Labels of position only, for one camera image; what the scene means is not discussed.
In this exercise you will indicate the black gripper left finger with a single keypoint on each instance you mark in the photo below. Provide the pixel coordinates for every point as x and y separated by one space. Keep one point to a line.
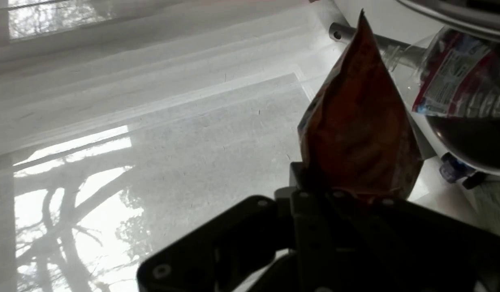
303 188

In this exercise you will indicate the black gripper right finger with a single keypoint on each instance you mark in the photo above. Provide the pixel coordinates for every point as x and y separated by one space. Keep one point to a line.
380 203

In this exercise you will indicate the orange snack packet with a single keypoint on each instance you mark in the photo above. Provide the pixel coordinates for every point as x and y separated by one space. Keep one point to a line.
357 134

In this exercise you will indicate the labelled plastic water bottle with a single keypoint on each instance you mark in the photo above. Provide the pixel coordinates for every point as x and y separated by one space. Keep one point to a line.
461 81

